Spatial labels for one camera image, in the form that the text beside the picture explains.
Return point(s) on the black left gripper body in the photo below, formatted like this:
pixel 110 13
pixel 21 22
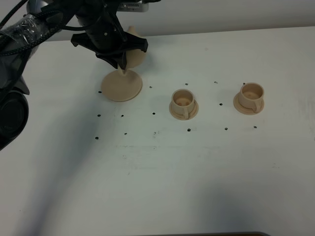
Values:
pixel 104 34

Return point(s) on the beige ceramic teapot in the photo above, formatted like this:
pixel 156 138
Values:
pixel 133 57

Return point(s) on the beige left teacup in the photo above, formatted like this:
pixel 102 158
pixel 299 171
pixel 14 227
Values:
pixel 182 102

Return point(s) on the beige cup saucer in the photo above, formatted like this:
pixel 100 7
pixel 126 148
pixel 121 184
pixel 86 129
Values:
pixel 244 110
pixel 192 114

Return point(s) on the beige left cup saucer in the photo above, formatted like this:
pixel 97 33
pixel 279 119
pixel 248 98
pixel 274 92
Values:
pixel 192 114

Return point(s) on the beige teapot saucer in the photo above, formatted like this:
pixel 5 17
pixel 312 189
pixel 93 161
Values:
pixel 120 87

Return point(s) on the beige right cup saucer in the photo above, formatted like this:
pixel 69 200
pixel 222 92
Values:
pixel 244 110

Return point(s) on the beige teacup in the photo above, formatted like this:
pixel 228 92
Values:
pixel 251 97
pixel 182 102

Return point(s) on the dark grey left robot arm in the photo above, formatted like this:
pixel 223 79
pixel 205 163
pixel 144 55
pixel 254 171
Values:
pixel 22 30

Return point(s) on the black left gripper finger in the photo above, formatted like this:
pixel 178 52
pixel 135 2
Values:
pixel 123 62
pixel 111 59

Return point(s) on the beige right teacup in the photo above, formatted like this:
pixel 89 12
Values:
pixel 251 97

